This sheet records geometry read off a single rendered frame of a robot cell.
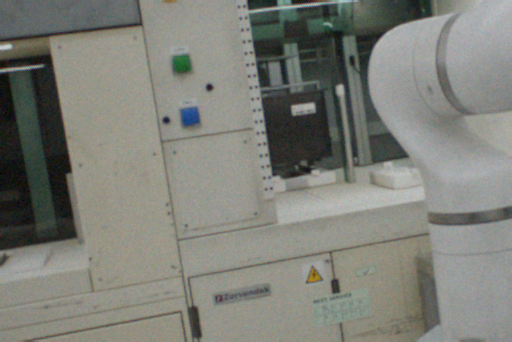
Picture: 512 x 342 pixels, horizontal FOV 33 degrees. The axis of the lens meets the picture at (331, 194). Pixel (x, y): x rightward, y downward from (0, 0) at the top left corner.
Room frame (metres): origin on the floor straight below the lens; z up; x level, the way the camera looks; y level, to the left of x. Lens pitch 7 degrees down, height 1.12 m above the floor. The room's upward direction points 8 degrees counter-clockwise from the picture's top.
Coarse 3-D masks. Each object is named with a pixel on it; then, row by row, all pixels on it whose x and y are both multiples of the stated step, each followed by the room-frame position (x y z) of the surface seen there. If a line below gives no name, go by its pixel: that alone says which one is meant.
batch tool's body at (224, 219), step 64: (192, 0) 1.63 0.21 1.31; (256, 0) 2.15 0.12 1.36; (320, 0) 2.19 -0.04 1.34; (384, 0) 2.23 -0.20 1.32; (448, 0) 2.14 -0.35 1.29; (192, 128) 1.62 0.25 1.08; (256, 128) 1.64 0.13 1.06; (192, 192) 1.62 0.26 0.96; (256, 192) 1.64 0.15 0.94; (320, 192) 2.06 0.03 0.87; (384, 192) 1.89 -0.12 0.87; (192, 256) 1.60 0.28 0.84; (256, 256) 1.63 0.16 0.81; (320, 256) 1.66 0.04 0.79; (384, 256) 1.69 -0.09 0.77; (192, 320) 1.61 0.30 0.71; (256, 320) 1.63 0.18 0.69; (384, 320) 1.68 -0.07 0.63
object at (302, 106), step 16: (256, 64) 2.32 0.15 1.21; (272, 64) 2.26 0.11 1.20; (272, 80) 2.26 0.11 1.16; (272, 96) 2.17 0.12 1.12; (288, 96) 2.18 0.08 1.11; (304, 96) 2.19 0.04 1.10; (320, 96) 2.20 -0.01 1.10; (272, 112) 2.17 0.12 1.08; (288, 112) 2.18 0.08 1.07; (304, 112) 2.19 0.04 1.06; (320, 112) 2.20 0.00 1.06; (272, 128) 2.17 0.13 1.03; (288, 128) 2.18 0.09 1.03; (304, 128) 2.19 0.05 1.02; (320, 128) 2.20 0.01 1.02; (272, 144) 2.17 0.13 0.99; (288, 144) 2.18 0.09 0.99; (304, 144) 2.19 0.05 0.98; (320, 144) 2.20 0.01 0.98; (272, 160) 2.17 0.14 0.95; (288, 160) 2.18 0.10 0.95; (304, 160) 2.19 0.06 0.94; (320, 160) 2.20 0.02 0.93
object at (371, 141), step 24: (168, 0) 1.62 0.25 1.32; (264, 48) 2.56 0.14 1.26; (288, 48) 2.51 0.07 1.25; (312, 48) 2.59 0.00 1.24; (336, 48) 2.61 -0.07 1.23; (360, 48) 2.62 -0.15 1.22; (192, 72) 1.62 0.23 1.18; (264, 72) 2.56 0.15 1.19; (288, 72) 2.51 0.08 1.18; (312, 72) 2.59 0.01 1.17; (360, 72) 2.62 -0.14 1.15; (360, 96) 2.56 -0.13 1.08; (360, 120) 2.56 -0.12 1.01; (264, 144) 1.64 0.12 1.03; (336, 144) 2.60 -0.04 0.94; (360, 144) 2.55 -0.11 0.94; (384, 144) 2.63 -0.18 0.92; (288, 168) 2.56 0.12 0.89; (336, 312) 1.66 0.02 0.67; (360, 312) 1.67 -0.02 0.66
